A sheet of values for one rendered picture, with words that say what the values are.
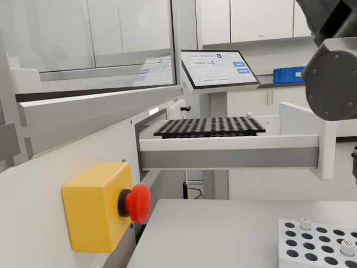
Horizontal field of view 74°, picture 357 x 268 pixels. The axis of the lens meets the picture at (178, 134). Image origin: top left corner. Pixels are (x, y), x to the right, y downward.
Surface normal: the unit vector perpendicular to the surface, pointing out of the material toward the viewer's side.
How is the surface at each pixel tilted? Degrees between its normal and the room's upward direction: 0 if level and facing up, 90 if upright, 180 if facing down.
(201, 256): 0
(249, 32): 90
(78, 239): 90
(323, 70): 89
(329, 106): 89
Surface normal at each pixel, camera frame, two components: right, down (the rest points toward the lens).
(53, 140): 0.99, -0.04
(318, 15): -0.98, 0.03
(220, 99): 0.49, 0.15
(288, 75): -0.11, 0.22
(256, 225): -0.07, -0.98
